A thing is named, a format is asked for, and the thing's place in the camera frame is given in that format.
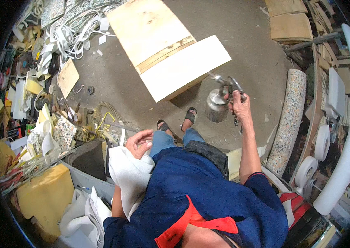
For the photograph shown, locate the grey work table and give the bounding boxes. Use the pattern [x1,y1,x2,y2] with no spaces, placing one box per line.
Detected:
[60,161,115,206]

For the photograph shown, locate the coiled air hose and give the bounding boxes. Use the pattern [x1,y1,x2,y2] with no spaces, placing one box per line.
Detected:
[96,100,142,133]

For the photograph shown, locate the red stool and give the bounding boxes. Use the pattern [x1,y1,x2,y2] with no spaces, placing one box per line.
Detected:
[278,191,312,230]

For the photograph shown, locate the white tape roll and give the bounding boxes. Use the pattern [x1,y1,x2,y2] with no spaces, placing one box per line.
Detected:
[314,124,331,162]
[295,156,319,189]

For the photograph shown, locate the person's right hand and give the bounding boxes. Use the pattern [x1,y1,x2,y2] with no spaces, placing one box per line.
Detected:
[228,90,253,125]

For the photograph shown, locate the person's body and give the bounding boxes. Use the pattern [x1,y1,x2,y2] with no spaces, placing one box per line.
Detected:
[103,140,289,248]

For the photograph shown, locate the plywood board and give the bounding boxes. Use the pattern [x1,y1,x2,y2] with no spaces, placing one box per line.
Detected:
[270,13,314,42]
[264,0,308,18]

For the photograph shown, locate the speckled rebonded foam roll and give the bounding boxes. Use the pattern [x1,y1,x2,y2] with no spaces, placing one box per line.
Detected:
[266,69,307,178]

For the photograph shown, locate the yellow foam block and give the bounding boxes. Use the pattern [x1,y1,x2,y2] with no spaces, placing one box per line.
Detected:
[16,163,76,240]

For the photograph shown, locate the curved wooden frame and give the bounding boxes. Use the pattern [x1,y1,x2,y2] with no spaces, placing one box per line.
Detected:
[289,43,325,187]

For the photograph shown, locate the white foam sheet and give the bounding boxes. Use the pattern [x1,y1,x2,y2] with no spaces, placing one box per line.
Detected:
[108,146,156,221]

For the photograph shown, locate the metal spray gun with cup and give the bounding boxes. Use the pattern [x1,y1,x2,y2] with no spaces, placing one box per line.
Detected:
[206,72,247,128]

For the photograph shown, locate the pile of white foam sheets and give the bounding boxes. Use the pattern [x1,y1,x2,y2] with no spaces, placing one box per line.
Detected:
[58,186,112,248]

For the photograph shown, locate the speckled foam piece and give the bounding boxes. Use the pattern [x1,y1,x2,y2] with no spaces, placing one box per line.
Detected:
[53,115,78,149]

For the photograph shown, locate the dark grey foam block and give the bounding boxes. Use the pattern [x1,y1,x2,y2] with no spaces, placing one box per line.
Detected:
[63,138,107,182]

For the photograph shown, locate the person's legs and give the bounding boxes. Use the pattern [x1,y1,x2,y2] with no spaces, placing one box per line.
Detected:
[149,107,207,158]

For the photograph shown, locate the person's left hand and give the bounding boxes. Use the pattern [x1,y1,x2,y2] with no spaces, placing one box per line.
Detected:
[125,130,154,160]

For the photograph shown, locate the plywood furniture frame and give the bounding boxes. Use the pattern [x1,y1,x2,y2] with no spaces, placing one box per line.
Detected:
[106,0,198,75]

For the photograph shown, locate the yellow wire frame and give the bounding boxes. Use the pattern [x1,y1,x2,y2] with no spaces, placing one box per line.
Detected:
[96,111,117,134]

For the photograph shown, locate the grey metal bar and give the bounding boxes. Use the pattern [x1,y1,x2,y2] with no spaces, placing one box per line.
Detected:
[285,31,344,53]

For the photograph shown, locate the cream foam piece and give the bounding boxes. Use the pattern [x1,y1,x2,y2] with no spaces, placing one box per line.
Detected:
[226,148,244,181]

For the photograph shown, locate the small plywood offcut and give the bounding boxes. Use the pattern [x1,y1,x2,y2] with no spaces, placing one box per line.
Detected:
[57,58,80,99]

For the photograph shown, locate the white foam pieces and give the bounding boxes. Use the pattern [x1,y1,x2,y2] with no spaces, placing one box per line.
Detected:
[325,67,348,120]

